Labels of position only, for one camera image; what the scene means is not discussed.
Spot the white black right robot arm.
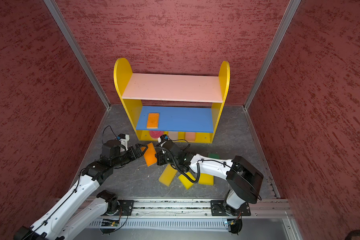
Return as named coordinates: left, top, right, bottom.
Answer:
left=155, top=140, right=264, bottom=216

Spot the white sponge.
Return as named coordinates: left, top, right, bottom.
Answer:
left=168, top=131, right=179, bottom=140

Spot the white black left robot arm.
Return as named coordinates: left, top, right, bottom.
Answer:
left=14, top=137, right=149, bottom=240

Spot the circuit board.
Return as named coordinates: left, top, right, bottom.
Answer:
left=226, top=220, right=243, bottom=229
left=101, top=219, right=120, bottom=228

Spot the left circuit board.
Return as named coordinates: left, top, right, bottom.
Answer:
left=101, top=219, right=120, bottom=228

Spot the bright yellow diamond sponge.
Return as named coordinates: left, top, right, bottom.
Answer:
left=178, top=172, right=195, bottom=190

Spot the pale yellow sponge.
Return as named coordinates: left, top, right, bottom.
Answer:
left=159, top=165, right=178, bottom=187

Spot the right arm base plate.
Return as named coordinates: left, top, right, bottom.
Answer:
left=210, top=200, right=251, bottom=217

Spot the yellow shelf with coloured boards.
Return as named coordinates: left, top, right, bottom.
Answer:
left=114, top=58, right=231, bottom=144

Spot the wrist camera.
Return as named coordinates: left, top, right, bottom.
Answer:
left=158, top=134, right=169, bottom=144
left=117, top=134, right=130, bottom=152

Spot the aluminium mounting rail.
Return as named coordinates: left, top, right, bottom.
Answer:
left=52, top=197, right=293, bottom=219

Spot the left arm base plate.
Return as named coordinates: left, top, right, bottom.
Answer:
left=106, top=200, right=135, bottom=216

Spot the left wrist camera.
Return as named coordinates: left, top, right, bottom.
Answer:
left=117, top=134, right=130, bottom=152

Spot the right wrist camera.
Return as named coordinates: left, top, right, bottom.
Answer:
left=158, top=134, right=169, bottom=144

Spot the round pink smiley sponge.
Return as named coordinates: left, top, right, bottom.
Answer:
left=149, top=131, right=164, bottom=139

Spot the green yellow scouring sponge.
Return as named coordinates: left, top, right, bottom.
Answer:
left=208, top=153, right=220, bottom=160

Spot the peach orange sponge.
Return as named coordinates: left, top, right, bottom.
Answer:
left=185, top=132, right=196, bottom=142

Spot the right circuit board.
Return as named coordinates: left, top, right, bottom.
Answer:
left=226, top=220, right=243, bottom=229

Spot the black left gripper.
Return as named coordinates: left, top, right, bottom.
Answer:
left=111, top=143, right=149, bottom=168

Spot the bright yellow square sponge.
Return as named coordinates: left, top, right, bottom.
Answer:
left=198, top=174, right=214, bottom=186

